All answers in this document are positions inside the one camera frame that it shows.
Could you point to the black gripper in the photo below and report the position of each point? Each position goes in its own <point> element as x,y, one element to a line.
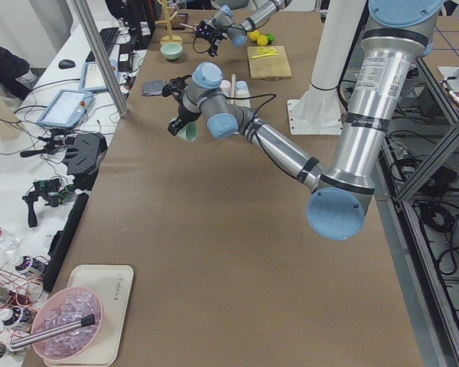
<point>216,38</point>
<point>183,112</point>

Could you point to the green plastic cup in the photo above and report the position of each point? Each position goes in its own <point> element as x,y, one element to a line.
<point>189,132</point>

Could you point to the pink plastic cup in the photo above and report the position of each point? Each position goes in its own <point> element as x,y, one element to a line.
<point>225,86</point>

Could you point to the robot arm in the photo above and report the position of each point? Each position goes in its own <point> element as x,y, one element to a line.
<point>364,55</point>
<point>226,28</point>

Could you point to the blue plastic cup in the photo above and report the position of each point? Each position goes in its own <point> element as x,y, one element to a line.
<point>241,85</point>

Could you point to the white plastic cup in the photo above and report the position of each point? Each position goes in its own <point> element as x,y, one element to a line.
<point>242,95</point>

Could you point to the green bowl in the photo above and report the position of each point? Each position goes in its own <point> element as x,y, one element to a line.
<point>171,51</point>

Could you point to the whole yellow lemon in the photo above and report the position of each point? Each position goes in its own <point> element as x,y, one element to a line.
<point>262,40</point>
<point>253,35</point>

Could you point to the wooden mug tree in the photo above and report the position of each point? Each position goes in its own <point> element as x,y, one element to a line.
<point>166,21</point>

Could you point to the grey folded cloth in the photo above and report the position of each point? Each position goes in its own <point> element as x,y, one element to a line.
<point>153,87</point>

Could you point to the green lime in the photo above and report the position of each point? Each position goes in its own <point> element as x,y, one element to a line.
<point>270,38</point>

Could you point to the yellow plastic knife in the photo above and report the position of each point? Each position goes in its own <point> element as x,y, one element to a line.
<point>258,56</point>

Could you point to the bamboo cutting board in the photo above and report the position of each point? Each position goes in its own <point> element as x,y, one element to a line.
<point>269,68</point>

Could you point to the black monitor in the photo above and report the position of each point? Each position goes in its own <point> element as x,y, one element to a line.
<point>135,12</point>

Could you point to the blue teach pendant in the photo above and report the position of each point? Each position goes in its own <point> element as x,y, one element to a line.
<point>66,109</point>
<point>91,78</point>

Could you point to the black keyboard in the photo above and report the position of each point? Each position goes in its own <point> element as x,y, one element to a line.
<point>108,37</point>

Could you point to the white column base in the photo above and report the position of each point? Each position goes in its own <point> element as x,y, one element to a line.
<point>318,111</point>

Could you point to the black computer mouse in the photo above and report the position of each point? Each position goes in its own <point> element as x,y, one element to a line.
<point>66,64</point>

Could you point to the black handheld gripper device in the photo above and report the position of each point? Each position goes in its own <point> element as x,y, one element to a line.
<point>51,191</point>

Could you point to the seated person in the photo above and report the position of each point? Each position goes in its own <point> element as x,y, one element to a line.
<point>13,67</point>

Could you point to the white wire cup holder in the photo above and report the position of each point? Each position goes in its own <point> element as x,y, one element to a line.
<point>231,98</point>

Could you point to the aluminium frame post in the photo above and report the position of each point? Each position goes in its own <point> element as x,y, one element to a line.
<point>88,24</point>

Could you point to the metal tongs handle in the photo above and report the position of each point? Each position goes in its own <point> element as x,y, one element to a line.
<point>55,331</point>

